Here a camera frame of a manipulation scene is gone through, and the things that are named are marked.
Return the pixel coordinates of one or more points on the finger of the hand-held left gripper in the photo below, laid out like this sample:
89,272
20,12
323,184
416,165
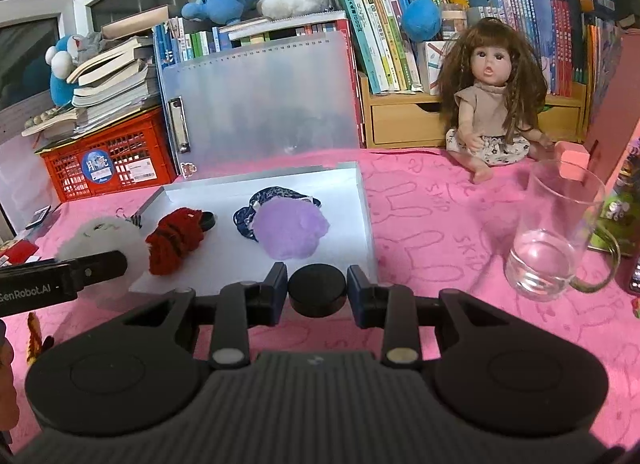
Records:
100,266

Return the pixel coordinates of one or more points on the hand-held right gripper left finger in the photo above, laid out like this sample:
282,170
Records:
277,290

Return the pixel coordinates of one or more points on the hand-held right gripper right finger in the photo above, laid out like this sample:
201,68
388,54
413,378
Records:
357,295

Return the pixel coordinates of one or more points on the white plush toy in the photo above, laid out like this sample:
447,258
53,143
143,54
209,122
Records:
100,239

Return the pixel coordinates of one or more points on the black round disc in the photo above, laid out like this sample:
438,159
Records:
317,290
207,219

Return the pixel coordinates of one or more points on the yellow red knitted toy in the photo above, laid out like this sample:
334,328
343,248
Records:
36,339

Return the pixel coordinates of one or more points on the white cardboard box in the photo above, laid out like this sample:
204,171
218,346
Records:
220,269

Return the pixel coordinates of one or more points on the purple plush toy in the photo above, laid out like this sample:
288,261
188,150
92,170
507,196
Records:
292,229

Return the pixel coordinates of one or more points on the red envelope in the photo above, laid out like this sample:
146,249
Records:
17,253

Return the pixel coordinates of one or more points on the small black device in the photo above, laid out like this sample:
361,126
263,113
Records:
37,216

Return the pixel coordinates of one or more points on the red plastic crate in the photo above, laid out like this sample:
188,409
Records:
65,179

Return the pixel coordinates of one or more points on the pink printed blanket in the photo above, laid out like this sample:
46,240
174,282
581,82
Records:
440,244

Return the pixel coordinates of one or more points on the white translucent folder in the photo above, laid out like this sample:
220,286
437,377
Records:
20,179

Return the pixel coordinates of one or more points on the wooden drawer organiser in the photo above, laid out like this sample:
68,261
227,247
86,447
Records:
400,124

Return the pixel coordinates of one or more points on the stack of books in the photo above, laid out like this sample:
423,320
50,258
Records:
115,89

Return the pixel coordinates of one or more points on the translucent plastic file case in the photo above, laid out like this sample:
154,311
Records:
265,104

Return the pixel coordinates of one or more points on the glass mug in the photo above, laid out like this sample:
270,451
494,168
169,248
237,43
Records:
545,264

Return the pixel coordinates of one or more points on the blue white cat plush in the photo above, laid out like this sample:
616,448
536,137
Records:
62,74

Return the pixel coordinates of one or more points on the grey plush toy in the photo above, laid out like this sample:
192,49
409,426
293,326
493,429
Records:
97,40

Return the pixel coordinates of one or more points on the brown-haired doll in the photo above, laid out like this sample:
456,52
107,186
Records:
490,99

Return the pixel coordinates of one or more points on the white printed box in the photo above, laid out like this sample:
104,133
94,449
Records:
432,67

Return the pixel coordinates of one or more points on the row of green white books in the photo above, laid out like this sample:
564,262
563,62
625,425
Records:
380,44

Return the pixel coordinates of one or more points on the green picture box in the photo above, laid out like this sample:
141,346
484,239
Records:
617,214

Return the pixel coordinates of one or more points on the smartphone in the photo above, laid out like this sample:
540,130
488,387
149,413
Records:
634,274

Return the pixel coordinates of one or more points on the blue plush ball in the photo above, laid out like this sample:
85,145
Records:
422,17

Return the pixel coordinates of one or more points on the row of blue red books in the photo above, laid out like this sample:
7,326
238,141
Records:
520,29

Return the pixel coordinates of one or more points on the pink cardboard case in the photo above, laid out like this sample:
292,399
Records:
617,109

